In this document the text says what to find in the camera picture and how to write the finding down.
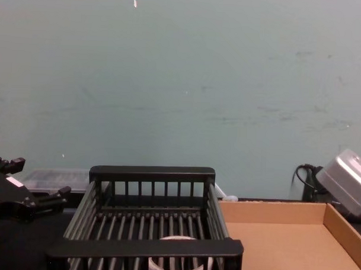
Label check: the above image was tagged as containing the clear plastic case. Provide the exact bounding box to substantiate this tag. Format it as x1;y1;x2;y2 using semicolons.
23;166;111;197

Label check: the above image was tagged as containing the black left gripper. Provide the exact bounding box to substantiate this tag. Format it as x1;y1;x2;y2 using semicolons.
0;156;74;227

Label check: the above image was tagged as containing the black rack with steel bars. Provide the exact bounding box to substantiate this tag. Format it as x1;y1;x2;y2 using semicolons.
44;161;248;270

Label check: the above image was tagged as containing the small white plastic piece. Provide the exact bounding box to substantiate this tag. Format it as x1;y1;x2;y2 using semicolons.
215;184;239;202

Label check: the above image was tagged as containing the thin black cable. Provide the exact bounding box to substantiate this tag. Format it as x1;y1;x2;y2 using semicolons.
293;163;325;194

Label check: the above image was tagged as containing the shallow brown cardboard tray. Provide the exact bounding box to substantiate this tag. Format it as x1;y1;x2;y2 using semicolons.
216;198;361;270

